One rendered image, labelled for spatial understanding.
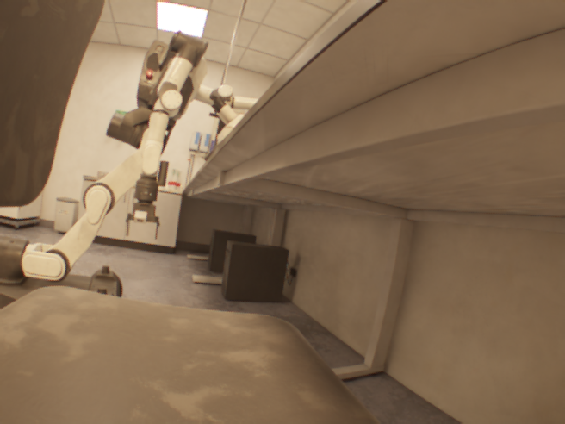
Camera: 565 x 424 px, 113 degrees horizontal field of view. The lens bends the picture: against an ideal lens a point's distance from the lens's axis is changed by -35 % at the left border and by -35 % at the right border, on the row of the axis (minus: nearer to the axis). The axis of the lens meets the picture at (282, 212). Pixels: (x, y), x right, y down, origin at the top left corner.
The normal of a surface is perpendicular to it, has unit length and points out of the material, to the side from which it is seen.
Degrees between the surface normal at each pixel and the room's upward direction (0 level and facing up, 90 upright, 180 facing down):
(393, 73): 180
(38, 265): 90
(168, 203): 90
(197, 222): 90
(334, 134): 90
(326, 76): 180
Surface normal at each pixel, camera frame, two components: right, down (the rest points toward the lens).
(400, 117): -0.92, -0.14
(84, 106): 0.36, 0.04
